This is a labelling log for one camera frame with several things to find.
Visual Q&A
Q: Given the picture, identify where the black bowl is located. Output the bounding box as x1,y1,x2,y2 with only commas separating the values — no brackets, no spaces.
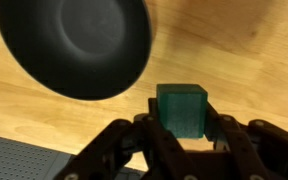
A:
0,0,152,101

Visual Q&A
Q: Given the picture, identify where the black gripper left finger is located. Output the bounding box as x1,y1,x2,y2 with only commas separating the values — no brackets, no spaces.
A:
54,98,198,180

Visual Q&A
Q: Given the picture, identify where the black perforated floor plate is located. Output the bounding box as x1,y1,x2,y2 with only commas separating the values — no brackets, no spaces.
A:
0,133,145,180

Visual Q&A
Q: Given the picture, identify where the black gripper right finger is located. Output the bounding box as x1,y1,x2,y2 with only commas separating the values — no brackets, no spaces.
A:
204,104,288,180

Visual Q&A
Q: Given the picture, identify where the small green block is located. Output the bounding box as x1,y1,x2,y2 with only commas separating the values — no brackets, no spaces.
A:
157,84,208,139

